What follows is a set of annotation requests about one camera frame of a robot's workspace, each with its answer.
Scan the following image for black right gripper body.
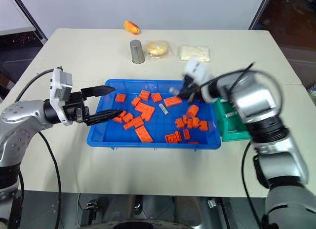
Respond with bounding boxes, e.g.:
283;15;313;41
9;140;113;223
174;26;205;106
182;75;202;97

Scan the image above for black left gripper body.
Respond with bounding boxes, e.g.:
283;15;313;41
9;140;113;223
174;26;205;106
62;91;91;124

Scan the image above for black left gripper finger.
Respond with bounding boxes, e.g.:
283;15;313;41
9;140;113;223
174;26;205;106
86;110;124;127
80;85;117;97

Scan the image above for blue plastic bin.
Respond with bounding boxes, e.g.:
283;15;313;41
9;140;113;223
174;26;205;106
86;78;222;151

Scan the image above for green plastic bin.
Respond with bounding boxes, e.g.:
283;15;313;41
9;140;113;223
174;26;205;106
213;96;253;143

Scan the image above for long orange brick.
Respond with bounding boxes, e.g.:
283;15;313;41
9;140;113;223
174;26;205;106
135;101;156;122
134;125;154;143
163;96;183;108

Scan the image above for orange cylinder block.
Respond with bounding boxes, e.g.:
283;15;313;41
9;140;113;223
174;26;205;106
186;104;200;118

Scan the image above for bagged white bread slices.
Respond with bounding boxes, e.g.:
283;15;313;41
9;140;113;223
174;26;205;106
177;44;213;64

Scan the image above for bagged round bread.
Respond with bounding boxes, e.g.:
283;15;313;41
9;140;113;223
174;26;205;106
145;39;173;58

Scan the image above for steel cup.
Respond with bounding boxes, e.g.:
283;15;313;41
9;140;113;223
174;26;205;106
129;39;146;65

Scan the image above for yellow orange toy fruit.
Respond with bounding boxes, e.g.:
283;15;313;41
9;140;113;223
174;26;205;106
123;20;142;35

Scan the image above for white board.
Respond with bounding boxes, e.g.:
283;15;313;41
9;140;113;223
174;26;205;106
0;0;37;35

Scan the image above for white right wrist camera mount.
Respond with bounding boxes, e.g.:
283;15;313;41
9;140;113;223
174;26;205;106
182;57;216;104

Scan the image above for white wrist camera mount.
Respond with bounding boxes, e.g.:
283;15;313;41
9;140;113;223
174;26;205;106
182;57;216;104
48;67;74;127

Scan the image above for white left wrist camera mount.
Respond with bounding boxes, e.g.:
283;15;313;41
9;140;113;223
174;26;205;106
48;67;74;127

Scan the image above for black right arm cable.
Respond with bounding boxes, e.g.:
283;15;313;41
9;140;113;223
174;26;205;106
241;139;263;229
197;62;285;96

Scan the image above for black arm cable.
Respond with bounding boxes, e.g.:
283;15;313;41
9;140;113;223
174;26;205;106
197;62;285;96
14;69;56;102
241;139;263;229
36;129;63;229

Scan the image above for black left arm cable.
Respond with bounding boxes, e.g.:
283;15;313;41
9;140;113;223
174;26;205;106
14;69;56;102
36;129;63;229

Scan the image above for black frame bar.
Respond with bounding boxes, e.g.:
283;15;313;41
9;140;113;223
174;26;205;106
10;0;49;41
247;0;273;30

